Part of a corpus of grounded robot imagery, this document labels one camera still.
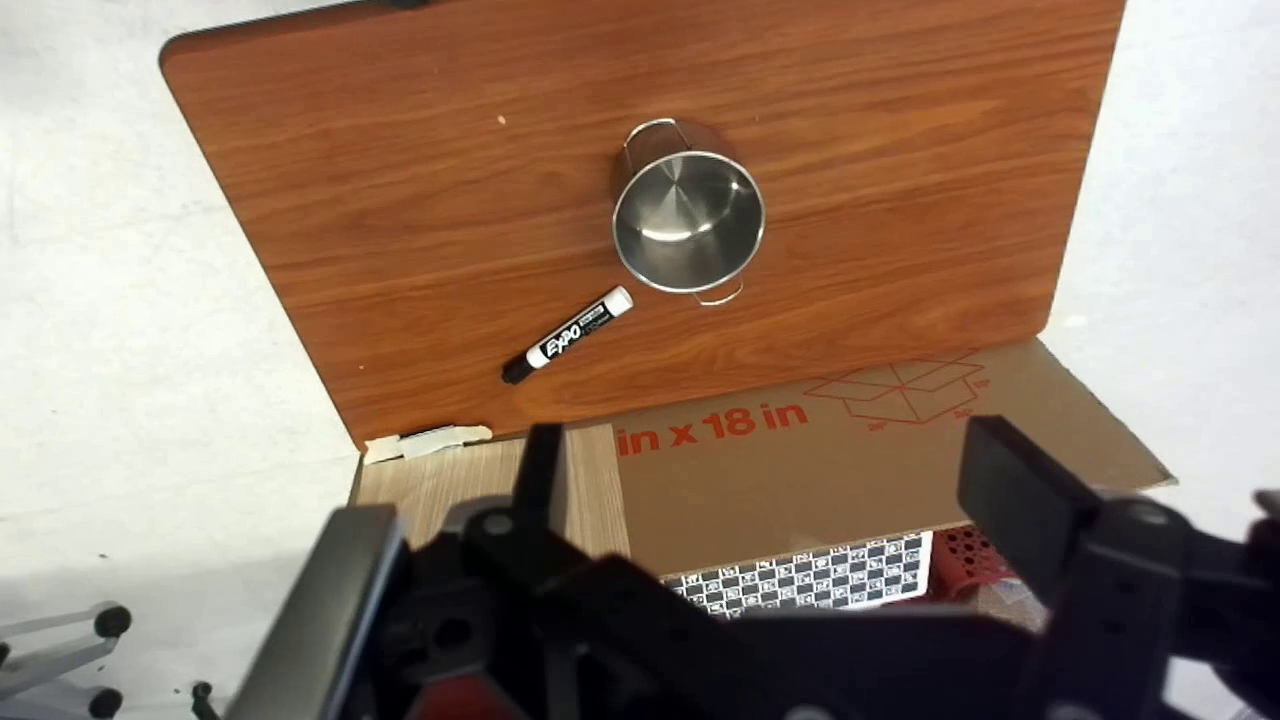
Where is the black Expo dry-erase marker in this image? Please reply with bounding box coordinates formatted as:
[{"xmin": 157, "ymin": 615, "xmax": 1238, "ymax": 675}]
[{"xmin": 498, "ymin": 285, "xmax": 640, "ymax": 389}]

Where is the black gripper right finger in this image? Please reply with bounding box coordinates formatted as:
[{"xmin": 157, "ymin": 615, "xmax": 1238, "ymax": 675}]
[{"xmin": 956, "ymin": 412, "xmax": 1280, "ymax": 720}]

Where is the black white checkered board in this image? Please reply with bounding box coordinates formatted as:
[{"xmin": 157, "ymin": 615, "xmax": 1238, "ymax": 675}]
[{"xmin": 658, "ymin": 527, "xmax": 935, "ymax": 623}]

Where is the white tape strip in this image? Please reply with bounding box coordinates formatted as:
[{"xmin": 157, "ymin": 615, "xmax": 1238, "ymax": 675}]
[{"xmin": 359, "ymin": 422, "xmax": 496, "ymax": 468}]

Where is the grey tripod with black feet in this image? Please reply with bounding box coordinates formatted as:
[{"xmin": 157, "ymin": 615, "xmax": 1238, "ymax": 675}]
[{"xmin": 0, "ymin": 601, "xmax": 137, "ymax": 720}]

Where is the light wooden board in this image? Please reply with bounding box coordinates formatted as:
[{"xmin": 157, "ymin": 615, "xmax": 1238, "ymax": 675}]
[{"xmin": 346, "ymin": 424, "xmax": 630, "ymax": 561}]

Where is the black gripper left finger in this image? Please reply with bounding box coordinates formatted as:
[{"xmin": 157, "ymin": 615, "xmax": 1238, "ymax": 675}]
[{"xmin": 222, "ymin": 422, "xmax": 712, "ymax": 720}]

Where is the flat cardboard box red print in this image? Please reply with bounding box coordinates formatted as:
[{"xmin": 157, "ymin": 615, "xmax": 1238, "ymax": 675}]
[{"xmin": 611, "ymin": 336, "xmax": 1181, "ymax": 579}]

